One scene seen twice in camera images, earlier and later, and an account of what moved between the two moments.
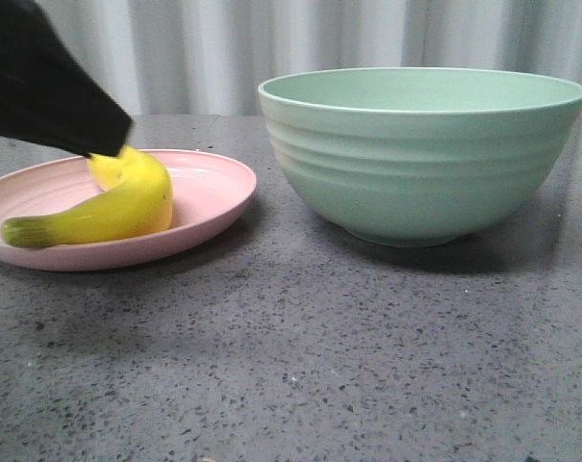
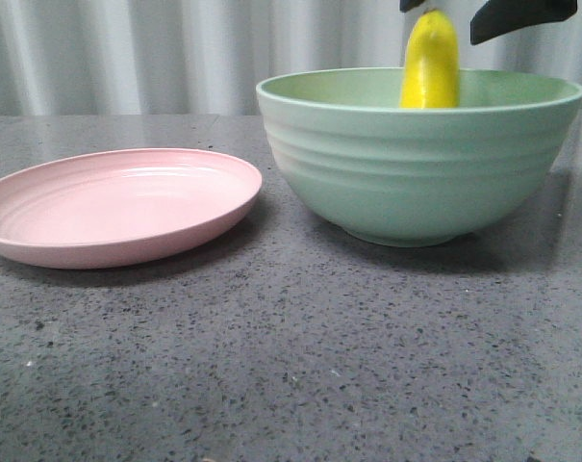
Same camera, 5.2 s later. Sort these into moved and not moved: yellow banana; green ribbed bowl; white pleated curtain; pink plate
Moved: yellow banana
Not moved: white pleated curtain; pink plate; green ribbed bowl
